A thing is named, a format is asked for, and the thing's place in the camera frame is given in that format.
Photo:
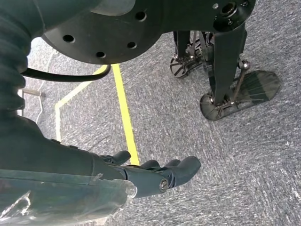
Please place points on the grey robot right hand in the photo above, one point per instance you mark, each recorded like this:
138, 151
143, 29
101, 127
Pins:
47, 162

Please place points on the clear plastic film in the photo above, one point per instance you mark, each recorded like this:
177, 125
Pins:
70, 202

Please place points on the pale yellow floor tape outline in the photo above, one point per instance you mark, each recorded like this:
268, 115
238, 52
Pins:
70, 95

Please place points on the yellow floor tape strip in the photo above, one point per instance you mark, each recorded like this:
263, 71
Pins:
125, 115

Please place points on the grey robot body shell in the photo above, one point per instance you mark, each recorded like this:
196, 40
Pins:
112, 6

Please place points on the black robot right leg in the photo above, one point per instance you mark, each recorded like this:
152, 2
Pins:
223, 62

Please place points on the black robot right foot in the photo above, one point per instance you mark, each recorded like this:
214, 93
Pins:
259, 84

